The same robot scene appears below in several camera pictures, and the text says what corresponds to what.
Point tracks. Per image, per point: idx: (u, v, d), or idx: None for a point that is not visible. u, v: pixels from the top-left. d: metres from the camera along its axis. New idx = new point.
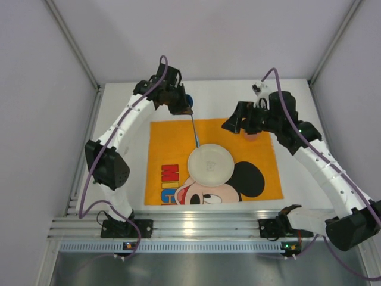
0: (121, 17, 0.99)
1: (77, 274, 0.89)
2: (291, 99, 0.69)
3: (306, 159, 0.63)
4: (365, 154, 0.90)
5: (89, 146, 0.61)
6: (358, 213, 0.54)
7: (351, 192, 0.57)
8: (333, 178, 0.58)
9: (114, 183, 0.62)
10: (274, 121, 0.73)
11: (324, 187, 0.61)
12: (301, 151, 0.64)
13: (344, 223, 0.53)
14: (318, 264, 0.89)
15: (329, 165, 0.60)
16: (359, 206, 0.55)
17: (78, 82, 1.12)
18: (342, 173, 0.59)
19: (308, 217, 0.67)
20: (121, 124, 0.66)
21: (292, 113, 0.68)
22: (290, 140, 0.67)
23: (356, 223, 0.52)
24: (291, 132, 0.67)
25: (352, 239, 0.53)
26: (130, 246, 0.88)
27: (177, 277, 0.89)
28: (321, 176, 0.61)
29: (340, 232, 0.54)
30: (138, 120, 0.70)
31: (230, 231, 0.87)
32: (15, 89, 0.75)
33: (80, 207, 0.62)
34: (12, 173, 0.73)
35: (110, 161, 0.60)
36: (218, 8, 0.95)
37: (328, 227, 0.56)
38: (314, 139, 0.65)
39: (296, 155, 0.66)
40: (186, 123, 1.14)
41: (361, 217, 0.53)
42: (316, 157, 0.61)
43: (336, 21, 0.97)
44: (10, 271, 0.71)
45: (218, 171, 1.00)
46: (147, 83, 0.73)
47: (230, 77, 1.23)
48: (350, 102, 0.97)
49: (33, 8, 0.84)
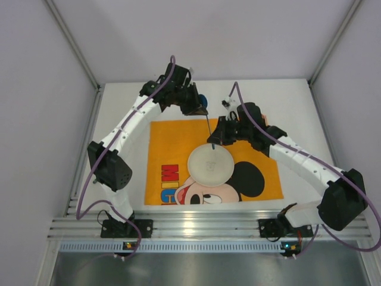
0: (121, 17, 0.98)
1: (77, 273, 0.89)
2: (253, 107, 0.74)
3: (278, 154, 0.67)
4: (364, 153, 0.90)
5: (91, 148, 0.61)
6: (333, 183, 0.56)
7: (323, 168, 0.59)
8: (304, 162, 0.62)
9: (115, 185, 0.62)
10: (245, 129, 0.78)
11: (302, 173, 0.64)
12: (271, 148, 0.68)
13: (327, 198, 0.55)
14: (318, 264, 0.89)
15: (298, 152, 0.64)
16: (333, 178, 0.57)
17: (78, 82, 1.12)
18: (311, 156, 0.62)
19: (303, 210, 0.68)
20: (125, 127, 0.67)
21: (259, 120, 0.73)
22: (261, 144, 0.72)
23: (336, 193, 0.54)
24: (261, 137, 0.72)
25: (341, 213, 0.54)
26: (130, 246, 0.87)
27: (177, 277, 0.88)
28: (294, 164, 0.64)
29: (329, 209, 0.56)
30: (141, 123, 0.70)
31: (230, 231, 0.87)
32: (15, 89, 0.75)
33: (78, 207, 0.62)
34: (12, 174, 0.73)
35: (112, 163, 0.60)
36: (218, 8, 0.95)
37: (319, 210, 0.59)
38: (281, 137, 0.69)
39: (270, 155, 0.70)
40: (186, 123, 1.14)
41: (338, 187, 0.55)
42: (286, 149, 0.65)
43: (336, 21, 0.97)
44: (9, 271, 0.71)
45: (218, 170, 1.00)
46: (155, 84, 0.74)
47: (230, 77, 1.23)
48: (350, 102, 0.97)
49: (32, 8, 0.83)
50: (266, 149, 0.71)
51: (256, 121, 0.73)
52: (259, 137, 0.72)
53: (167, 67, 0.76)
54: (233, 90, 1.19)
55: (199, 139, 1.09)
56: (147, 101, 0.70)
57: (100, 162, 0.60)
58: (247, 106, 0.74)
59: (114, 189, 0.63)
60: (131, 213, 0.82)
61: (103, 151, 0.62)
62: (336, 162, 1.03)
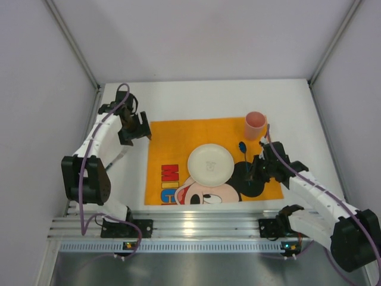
0: (121, 17, 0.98)
1: (77, 273, 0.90)
2: (280, 146, 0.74)
3: (296, 186, 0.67)
4: (364, 154, 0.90)
5: (66, 162, 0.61)
6: (344, 219, 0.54)
7: (337, 205, 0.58)
8: (319, 196, 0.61)
9: (100, 193, 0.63)
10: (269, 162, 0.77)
11: (317, 207, 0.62)
12: (291, 180, 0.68)
13: (337, 233, 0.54)
14: (317, 264, 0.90)
15: (314, 186, 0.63)
16: (344, 215, 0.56)
17: (78, 82, 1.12)
18: (327, 192, 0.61)
19: (312, 226, 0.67)
20: (96, 136, 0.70)
21: (283, 155, 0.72)
22: (282, 176, 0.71)
23: (345, 229, 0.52)
24: (283, 170, 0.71)
25: (349, 251, 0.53)
26: (130, 246, 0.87)
27: (178, 277, 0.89)
28: (311, 198, 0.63)
29: (340, 245, 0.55)
30: (108, 133, 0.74)
31: (230, 231, 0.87)
32: (15, 88, 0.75)
33: (81, 221, 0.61)
34: (12, 173, 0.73)
35: (93, 168, 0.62)
36: (218, 9, 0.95)
37: (332, 247, 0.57)
38: (302, 170, 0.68)
39: (290, 187, 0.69)
40: (187, 122, 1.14)
41: (349, 224, 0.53)
42: (304, 182, 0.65)
43: (336, 21, 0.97)
44: (10, 271, 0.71)
45: (218, 171, 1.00)
46: (111, 105, 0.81)
47: (230, 77, 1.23)
48: (349, 103, 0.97)
49: (32, 8, 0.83)
50: (287, 181, 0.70)
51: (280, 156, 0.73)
52: (282, 170, 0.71)
53: (118, 93, 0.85)
54: (236, 92, 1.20)
55: (200, 140, 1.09)
56: (109, 115, 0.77)
57: (83, 171, 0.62)
58: (275, 143, 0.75)
59: (98, 199, 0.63)
60: (126, 213, 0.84)
61: (82, 161, 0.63)
62: (336, 163, 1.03)
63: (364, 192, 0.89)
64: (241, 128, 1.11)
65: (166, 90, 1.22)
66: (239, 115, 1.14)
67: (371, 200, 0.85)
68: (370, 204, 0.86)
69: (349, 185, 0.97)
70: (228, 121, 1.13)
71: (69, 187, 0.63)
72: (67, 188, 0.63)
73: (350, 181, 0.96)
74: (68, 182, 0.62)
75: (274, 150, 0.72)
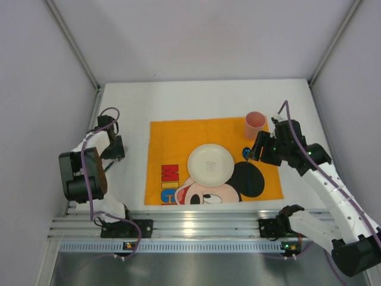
0: (120, 16, 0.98)
1: (77, 273, 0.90)
2: (297, 126, 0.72)
3: (314, 180, 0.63)
4: (365, 154, 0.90)
5: (65, 157, 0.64)
6: (365, 239, 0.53)
7: (358, 218, 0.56)
8: (341, 202, 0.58)
9: (99, 183, 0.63)
10: (283, 146, 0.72)
11: (331, 211, 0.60)
12: (309, 173, 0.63)
13: (350, 248, 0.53)
14: (318, 264, 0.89)
15: (337, 189, 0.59)
16: (365, 233, 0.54)
17: (78, 83, 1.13)
18: (350, 199, 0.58)
19: (312, 227, 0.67)
20: (89, 139, 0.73)
21: (299, 136, 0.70)
22: (299, 161, 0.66)
23: (362, 249, 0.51)
24: (299, 154, 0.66)
25: (356, 265, 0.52)
26: (130, 246, 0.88)
27: (177, 277, 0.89)
28: (328, 199, 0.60)
29: (345, 255, 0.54)
30: (100, 142, 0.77)
31: (230, 231, 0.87)
32: (15, 89, 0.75)
33: (91, 207, 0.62)
34: (12, 173, 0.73)
35: (90, 157, 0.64)
36: (218, 8, 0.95)
37: (333, 250, 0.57)
38: (323, 162, 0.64)
39: (304, 176, 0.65)
40: (187, 123, 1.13)
41: (367, 244, 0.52)
42: (325, 180, 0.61)
43: (336, 21, 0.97)
44: (9, 270, 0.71)
45: (219, 170, 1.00)
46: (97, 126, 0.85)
47: (230, 77, 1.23)
48: (350, 103, 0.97)
49: (32, 8, 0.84)
50: (303, 169, 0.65)
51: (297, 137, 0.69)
52: (299, 153, 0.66)
53: (99, 117, 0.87)
54: (235, 92, 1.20)
55: (200, 140, 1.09)
56: (97, 130, 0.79)
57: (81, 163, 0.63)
58: (292, 122, 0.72)
59: (100, 191, 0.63)
60: (124, 210, 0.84)
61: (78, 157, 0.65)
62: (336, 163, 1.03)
63: (364, 192, 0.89)
64: (240, 128, 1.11)
65: (166, 90, 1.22)
66: (239, 115, 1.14)
67: (372, 199, 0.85)
68: (370, 204, 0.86)
69: (349, 185, 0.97)
70: (228, 121, 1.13)
71: (68, 183, 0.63)
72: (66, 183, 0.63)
73: (350, 180, 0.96)
74: (66, 176, 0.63)
75: (292, 129, 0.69)
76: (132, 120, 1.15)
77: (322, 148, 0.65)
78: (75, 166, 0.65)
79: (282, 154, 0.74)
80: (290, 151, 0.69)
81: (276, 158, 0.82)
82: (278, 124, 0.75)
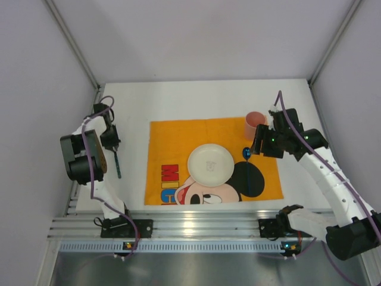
0: (120, 16, 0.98)
1: (77, 273, 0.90)
2: (294, 113, 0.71)
3: (310, 165, 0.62)
4: (365, 153, 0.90)
5: (66, 140, 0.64)
6: (359, 221, 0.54)
7: (353, 202, 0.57)
8: (336, 186, 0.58)
9: (100, 161, 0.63)
10: (280, 134, 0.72)
11: (326, 194, 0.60)
12: (306, 157, 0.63)
13: (344, 230, 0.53)
14: (317, 264, 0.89)
15: (333, 173, 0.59)
16: (359, 215, 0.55)
17: (79, 82, 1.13)
18: (345, 182, 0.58)
19: (309, 221, 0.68)
20: (87, 123, 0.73)
21: (296, 123, 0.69)
22: (295, 146, 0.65)
23: (356, 231, 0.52)
24: (295, 139, 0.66)
25: (350, 248, 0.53)
26: (130, 246, 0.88)
27: (177, 277, 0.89)
28: (324, 183, 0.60)
29: (339, 238, 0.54)
30: (98, 126, 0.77)
31: (230, 231, 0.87)
32: (14, 89, 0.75)
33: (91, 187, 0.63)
34: (12, 173, 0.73)
35: (91, 137, 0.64)
36: (218, 9, 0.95)
37: (328, 235, 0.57)
38: (320, 146, 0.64)
39: (301, 162, 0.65)
40: (187, 123, 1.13)
41: (361, 227, 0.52)
42: (321, 164, 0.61)
43: (336, 21, 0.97)
44: (9, 270, 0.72)
45: (218, 170, 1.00)
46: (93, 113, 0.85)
47: (231, 77, 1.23)
48: (350, 102, 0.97)
49: (33, 9, 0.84)
50: (300, 154, 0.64)
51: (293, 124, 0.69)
52: (295, 138, 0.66)
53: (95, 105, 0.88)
54: (235, 92, 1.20)
55: (200, 140, 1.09)
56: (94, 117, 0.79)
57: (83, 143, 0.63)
58: (288, 110, 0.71)
59: (100, 170, 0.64)
60: (124, 208, 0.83)
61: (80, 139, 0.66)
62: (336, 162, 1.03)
63: (364, 192, 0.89)
64: (240, 129, 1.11)
65: (166, 90, 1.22)
66: (239, 115, 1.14)
67: (372, 199, 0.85)
68: (371, 203, 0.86)
69: None
70: (228, 121, 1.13)
71: (69, 164, 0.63)
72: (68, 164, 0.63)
73: (350, 180, 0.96)
74: (68, 157, 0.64)
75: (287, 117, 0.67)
76: (131, 120, 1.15)
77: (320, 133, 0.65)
78: (76, 148, 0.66)
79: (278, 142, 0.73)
80: (286, 137, 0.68)
81: (277, 148, 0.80)
82: (274, 112, 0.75)
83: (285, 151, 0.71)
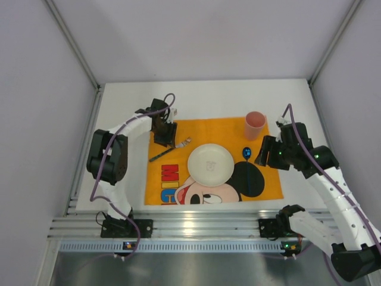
0: (120, 16, 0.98)
1: (77, 273, 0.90)
2: (302, 127, 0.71)
3: (320, 186, 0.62)
4: (365, 154, 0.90)
5: (99, 134, 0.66)
6: (368, 249, 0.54)
7: (362, 227, 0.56)
8: (346, 211, 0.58)
9: (116, 170, 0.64)
10: (289, 149, 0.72)
11: (335, 217, 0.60)
12: (315, 177, 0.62)
13: (352, 255, 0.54)
14: (317, 265, 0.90)
15: (343, 196, 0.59)
16: (368, 242, 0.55)
17: (79, 82, 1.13)
18: (355, 207, 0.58)
19: (314, 230, 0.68)
20: (130, 123, 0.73)
21: (305, 139, 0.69)
22: (305, 164, 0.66)
23: (364, 258, 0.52)
24: (305, 157, 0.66)
25: (356, 271, 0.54)
26: (130, 246, 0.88)
27: (177, 277, 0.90)
28: (333, 205, 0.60)
29: (346, 261, 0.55)
30: (139, 127, 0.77)
31: (230, 231, 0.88)
32: (15, 89, 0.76)
33: (93, 190, 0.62)
34: (12, 173, 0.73)
35: (119, 144, 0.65)
36: (218, 9, 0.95)
37: (333, 254, 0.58)
38: (331, 166, 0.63)
39: (309, 180, 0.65)
40: (187, 122, 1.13)
41: (368, 254, 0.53)
42: (331, 186, 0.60)
43: (336, 21, 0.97)
44: (9, 271, 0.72)
45: (219, 171, 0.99)
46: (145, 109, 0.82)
47: (230, 77, 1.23)
48: (350, 103, 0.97)
49: (33, 9, 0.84)
50: (309, 171, 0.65)
51: (303, 140, 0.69)
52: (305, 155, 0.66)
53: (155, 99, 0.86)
54: (234, 92, 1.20)
55: (199, 141, 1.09)
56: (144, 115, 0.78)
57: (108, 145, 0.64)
58: (296, 124, 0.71)
59: (113, 176, 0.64)
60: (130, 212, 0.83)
61: (111, 137, 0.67)
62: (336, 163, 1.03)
63: (364, 193, 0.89)
64: (240, 129, 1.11)
65: (166, 90, 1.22)
66: (239, 116, 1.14)
67: (372, 201, 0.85)
68: (371, 204, 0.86)
69: (349, 185, 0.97)
70: (229, 121, 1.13)
71: (91, 158, 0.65)
72: (90, 157, 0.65)
73: (350, 182, 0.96)
74: (93, 151, 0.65)
75: (296, 132, 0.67)
76: None
77: (330, 150, 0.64)
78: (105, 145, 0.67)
79: (287, 157, 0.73)
80: (294, 152, 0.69)
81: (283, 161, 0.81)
82: (283, 126, 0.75)
83: (292, 165, 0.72)
